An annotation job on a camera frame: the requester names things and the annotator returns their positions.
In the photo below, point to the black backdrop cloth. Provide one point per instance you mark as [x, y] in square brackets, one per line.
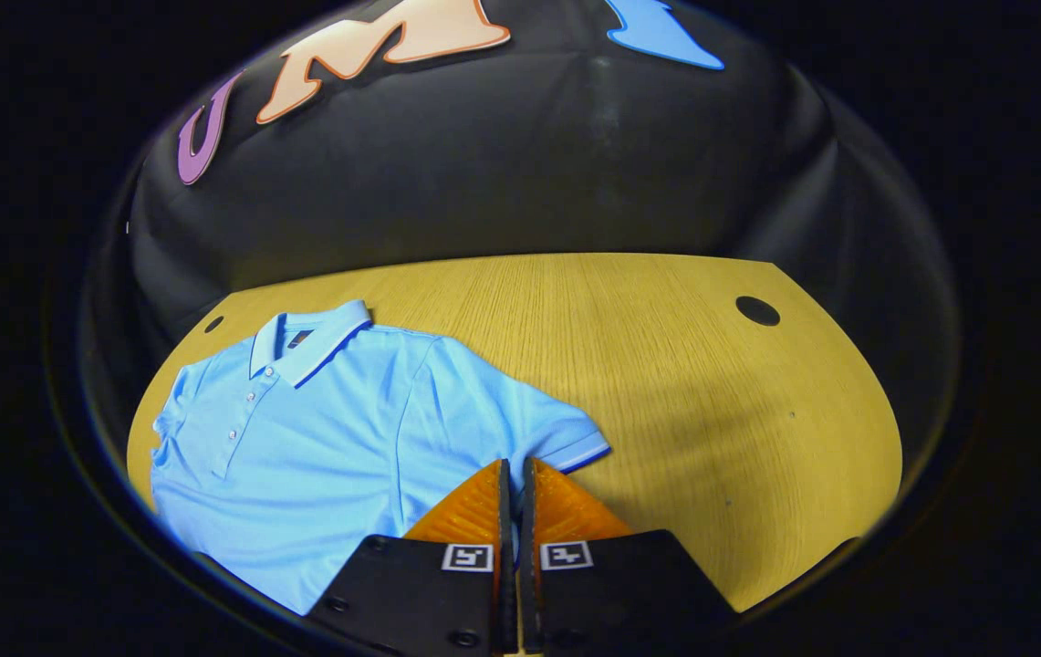
[520, 164]

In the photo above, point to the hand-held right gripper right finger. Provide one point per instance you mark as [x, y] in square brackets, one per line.
[611, 593]

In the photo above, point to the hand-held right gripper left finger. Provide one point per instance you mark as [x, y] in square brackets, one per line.
[429, 602]

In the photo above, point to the light blue T-shirt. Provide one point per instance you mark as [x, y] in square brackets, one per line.
[328, 456]

